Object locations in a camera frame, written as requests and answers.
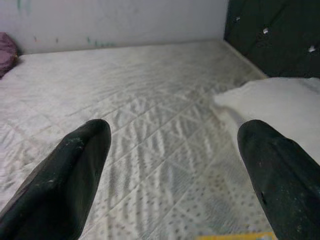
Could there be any mauve quilted blanket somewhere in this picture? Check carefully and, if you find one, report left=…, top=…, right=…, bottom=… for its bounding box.
left=0, top=31, right=19, bottom=80

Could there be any white pillow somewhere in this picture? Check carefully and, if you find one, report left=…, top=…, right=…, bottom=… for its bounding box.
left=213, top=76, right=320, bottom=167

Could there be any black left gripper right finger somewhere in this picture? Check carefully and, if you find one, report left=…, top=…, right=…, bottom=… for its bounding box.
left=236, top=119, right=320, bottom=240

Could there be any beige quilted mattress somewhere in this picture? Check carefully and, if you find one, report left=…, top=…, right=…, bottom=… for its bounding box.
left=0, top=39, right=320, bottom=240

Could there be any colourful children's book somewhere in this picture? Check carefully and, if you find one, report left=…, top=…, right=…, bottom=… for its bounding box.
left=196, top=231, right=276, bottom=240

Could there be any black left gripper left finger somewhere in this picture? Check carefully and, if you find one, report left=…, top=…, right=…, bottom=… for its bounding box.
left=0, top=118, right=112, bottom=240

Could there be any dark tufted headboard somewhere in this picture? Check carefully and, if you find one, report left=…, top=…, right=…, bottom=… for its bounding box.
left=223, top=0, right=320, bottom=80

